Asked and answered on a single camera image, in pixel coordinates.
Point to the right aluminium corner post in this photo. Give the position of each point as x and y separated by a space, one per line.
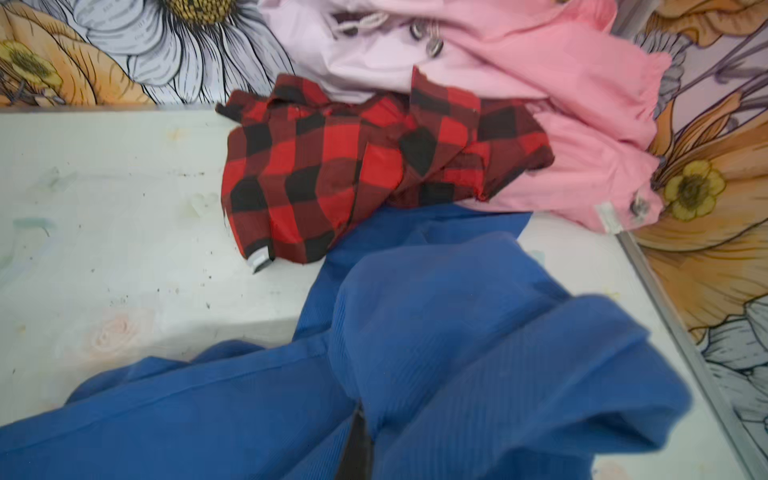
752 463

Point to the red black plaid shirt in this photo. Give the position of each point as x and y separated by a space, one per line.
303 170

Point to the light lilac shirt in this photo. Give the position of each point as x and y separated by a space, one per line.
351 69

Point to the blue cloth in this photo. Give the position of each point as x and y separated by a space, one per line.
431 346

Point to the pink shirt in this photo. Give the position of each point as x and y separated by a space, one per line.
594 95

